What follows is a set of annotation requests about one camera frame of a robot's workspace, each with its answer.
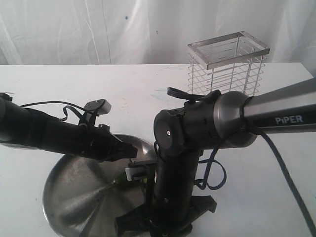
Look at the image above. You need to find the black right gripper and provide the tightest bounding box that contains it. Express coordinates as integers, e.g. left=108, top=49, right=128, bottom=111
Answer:
left=115, top=153, right=217, bottom=237

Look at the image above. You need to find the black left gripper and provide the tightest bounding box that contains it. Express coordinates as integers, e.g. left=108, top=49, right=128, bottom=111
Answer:
left=67, top=124, right=137, bottom=162

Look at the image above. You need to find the green jalapeno pepper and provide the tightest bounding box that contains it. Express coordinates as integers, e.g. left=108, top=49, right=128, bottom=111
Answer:
left=103, top=172, right=131, bottom=190

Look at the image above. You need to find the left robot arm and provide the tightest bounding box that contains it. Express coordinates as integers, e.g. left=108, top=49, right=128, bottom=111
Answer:
left=0, top=93, right=137, bottom=162

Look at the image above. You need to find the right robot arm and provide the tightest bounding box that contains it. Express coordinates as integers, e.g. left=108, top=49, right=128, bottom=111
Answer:
left=115, top=79, right=316, bottom=237

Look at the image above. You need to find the round stainless steel plate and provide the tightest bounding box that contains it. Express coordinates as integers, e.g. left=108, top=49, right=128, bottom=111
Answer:
left=42, top=134, right=156, bottom=237

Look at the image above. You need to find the white backdrop curtain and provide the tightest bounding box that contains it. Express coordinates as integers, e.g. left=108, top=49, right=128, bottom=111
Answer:
left=0, top=0, right=316, bottom=66

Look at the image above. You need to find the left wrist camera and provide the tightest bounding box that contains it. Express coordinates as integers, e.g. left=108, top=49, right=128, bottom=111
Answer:
left=84, top=99, right=112, bottom=115

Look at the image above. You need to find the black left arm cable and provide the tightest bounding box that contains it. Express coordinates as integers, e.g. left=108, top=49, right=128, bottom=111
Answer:
left=19, top=101, right=97, bottom=126

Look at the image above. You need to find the chrome wire utensil holder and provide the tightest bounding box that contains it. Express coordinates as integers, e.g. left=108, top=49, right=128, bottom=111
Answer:
left=187, top=31, right=270, bottom=96

